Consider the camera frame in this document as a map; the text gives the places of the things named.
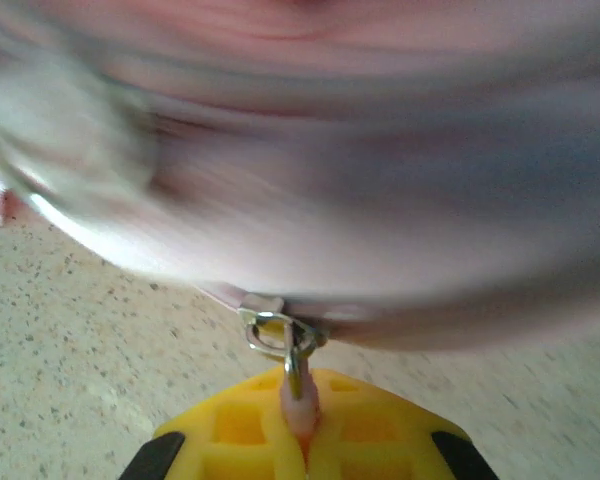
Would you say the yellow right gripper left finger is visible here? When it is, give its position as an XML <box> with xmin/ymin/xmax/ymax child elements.
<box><xmin>119</xmin><ymin>368</ymin><xmax>309</xmax><ymax>480</ymax></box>

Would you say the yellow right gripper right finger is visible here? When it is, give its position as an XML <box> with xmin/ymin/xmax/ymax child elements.
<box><xmin>307</xmin><ymin>368</ymin><xmax>499</xmax><ymax>480</ymax></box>

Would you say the pink backpack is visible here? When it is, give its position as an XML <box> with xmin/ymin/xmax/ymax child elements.
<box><xmin>0</xmin><ymin>0</ymin><xmax>600</xmax><ymax>454</ymax></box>

